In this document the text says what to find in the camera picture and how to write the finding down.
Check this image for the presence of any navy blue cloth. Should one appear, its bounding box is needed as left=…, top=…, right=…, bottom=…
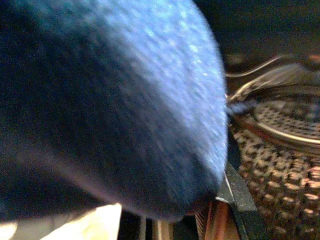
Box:
left=0, top=0, right=230, bottom=223

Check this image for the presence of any grey washing machine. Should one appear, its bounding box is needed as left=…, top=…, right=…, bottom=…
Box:
left=119, top=0, right=320, bottom=240

